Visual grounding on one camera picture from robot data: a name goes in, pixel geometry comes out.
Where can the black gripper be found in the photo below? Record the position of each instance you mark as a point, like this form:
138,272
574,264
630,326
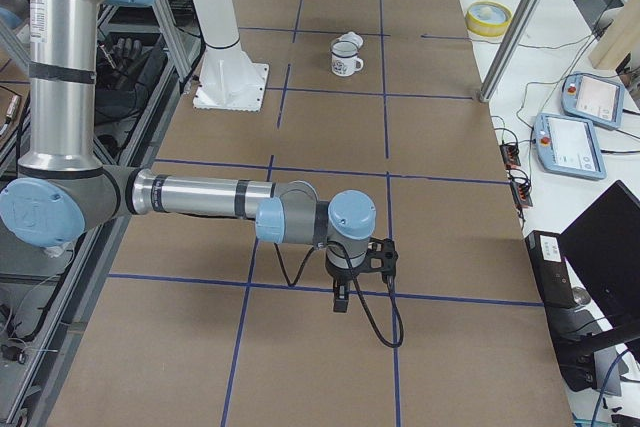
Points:
339,278

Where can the white enamel cup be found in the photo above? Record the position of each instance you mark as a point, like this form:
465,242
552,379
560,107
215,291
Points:
346,67

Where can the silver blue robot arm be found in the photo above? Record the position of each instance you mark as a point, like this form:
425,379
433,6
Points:
63,190

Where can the black computer box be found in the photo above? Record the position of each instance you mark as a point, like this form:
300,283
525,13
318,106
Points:
551,274

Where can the black monitor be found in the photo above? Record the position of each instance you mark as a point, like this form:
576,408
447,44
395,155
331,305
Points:
602,247

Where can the near teach pendant tablet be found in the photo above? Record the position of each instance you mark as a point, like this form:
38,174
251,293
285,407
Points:
568,146

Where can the teach pendant tablet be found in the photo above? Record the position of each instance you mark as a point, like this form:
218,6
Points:
594,98
568,146

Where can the yellow rimmed bowl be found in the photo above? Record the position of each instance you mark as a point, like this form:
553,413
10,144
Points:
488,19

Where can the far teach pendant tablet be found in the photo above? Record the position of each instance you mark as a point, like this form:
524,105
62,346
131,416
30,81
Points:
594,98

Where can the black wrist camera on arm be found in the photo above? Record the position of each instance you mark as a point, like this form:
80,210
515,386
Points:
381,258

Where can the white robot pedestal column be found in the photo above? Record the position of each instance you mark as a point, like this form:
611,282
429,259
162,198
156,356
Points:
228,79

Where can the aluminium frame post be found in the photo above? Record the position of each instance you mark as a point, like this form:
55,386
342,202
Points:
507,48

